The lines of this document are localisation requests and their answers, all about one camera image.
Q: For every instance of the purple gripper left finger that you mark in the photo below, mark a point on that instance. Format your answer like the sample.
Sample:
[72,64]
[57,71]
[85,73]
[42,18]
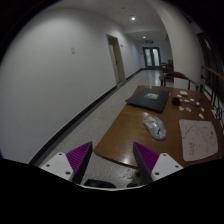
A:
[70,166]

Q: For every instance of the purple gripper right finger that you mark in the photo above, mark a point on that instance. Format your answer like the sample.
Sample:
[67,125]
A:
[153,166]

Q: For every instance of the grey translucent computer mouse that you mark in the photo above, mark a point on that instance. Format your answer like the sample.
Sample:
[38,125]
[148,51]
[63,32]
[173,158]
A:
[155,127]

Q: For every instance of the wooden table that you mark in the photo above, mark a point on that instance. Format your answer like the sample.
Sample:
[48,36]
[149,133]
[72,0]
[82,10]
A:
[160,119]

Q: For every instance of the black laptop with sticker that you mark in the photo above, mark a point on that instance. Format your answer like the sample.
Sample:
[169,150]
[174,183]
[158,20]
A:
[152,99]

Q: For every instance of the small black box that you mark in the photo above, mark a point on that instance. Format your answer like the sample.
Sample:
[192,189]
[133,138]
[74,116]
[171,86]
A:
[175,101]

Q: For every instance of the double glass exit door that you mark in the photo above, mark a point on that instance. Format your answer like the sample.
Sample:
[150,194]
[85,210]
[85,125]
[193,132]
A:
[152,57]

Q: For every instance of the wooden stair handrail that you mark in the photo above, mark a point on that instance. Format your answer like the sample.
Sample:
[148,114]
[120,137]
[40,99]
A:
[212,71]

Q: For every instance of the beige side door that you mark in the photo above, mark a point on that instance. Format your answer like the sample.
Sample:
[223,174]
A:
[116,58]

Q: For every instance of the green exit sign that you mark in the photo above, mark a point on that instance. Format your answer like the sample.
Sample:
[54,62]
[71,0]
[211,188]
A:
[148,42]

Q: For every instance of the white wall switch plate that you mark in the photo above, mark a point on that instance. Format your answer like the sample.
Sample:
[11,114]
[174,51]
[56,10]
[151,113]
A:
[72,50]

